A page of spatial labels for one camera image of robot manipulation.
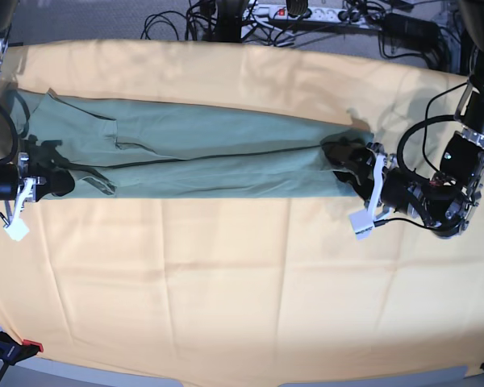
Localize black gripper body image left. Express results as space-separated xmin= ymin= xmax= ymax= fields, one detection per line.
xmin=0 ymin=160 xmax=31 ymax=201

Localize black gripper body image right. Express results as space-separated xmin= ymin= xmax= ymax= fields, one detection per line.
xmin=381 ymin=169 xmax=421 ymax=216

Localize green T-shirt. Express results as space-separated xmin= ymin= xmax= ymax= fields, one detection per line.
xmin=2 ymin=89 xmax=373 ymax=199

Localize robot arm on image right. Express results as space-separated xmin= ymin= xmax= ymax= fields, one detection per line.
xmin=323 ymin=1 xmax=484 ymax=239

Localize black power adapter brick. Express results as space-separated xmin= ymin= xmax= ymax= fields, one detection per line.
xmin=382 ymin=14 xmax=440 ymax=42

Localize white power strip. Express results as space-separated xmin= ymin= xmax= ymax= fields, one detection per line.
xmin=250 ymin=2 xmax=359 ymax=23

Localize dark computer tower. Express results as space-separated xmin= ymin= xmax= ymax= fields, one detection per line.
xmin=459 ymin=25 xmax=476 ymax=76

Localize blue black bar clamp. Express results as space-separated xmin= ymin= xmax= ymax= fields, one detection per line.
xmin=0 ymin=331 xmax=44 ymax=383

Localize yellow table cloth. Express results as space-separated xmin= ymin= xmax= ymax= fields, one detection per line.
xmin=0 ymin=40 xmax=484 ymax=386

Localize tangled black floor cables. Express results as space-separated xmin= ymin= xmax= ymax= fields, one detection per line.
xmin=140 ymin=0 xmax=457 ymax=72

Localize black monitor stand post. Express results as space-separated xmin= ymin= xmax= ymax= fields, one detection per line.
xmin=214 ymin=0 xmax=246 ymax=44

